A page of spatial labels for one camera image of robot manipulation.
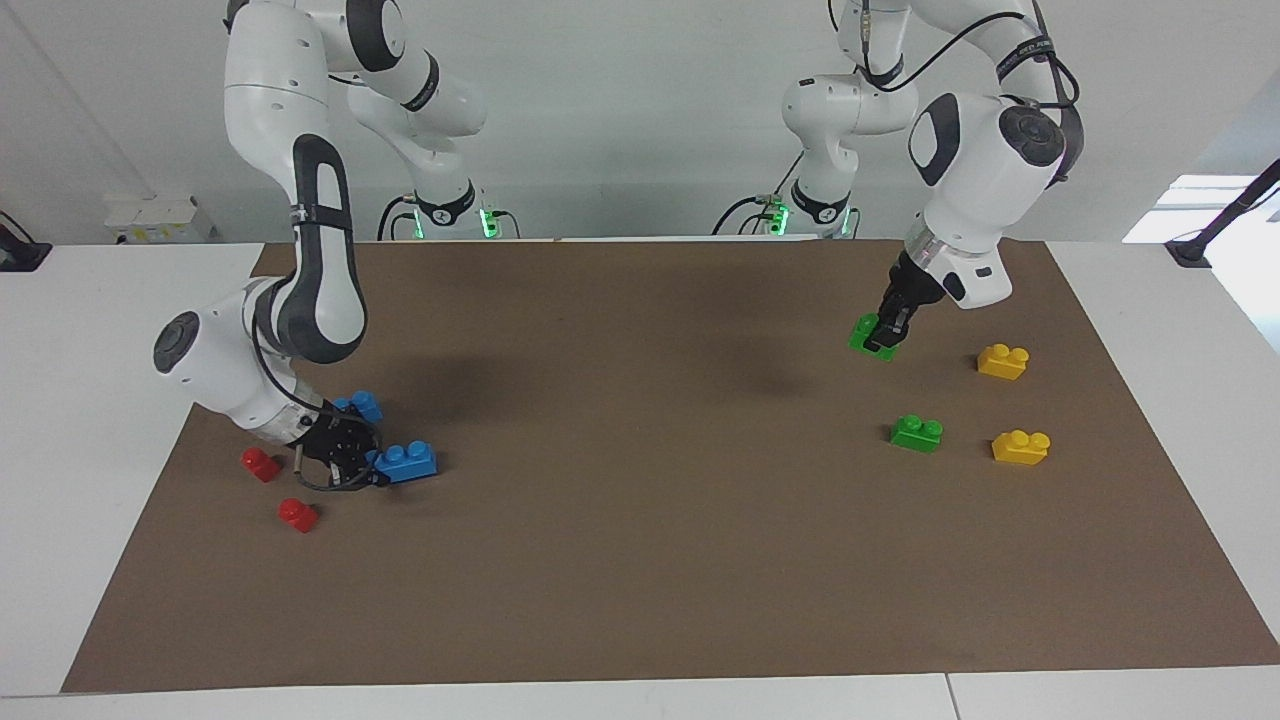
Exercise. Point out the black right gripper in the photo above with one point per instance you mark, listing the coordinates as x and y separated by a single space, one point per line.
335 445

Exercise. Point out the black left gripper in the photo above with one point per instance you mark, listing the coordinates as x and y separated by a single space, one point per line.
915 285

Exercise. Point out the green two-stud brick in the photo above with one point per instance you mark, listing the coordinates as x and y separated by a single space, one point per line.
915 437
858 335

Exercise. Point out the blue three-stud brick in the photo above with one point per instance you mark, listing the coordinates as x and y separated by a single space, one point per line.
410 465
362 405

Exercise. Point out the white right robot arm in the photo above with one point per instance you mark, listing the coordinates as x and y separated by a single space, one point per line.
270 100

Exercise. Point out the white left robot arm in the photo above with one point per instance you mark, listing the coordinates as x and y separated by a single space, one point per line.
985 170

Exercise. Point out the red one-stud brick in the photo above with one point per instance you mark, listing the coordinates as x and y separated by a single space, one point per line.
298 517
260 466

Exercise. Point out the yellow two-stud brick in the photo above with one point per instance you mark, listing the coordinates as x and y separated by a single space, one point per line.
1000 365
1018 451

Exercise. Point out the brown table mat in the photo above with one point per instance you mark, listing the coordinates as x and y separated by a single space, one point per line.
640 550

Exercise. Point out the white box with yellow label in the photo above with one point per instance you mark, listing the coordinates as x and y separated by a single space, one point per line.
160 220

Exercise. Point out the black table clamp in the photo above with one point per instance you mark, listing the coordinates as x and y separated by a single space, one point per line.
20 255

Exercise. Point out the black camera stand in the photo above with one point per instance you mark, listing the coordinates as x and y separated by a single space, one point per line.
1190 250

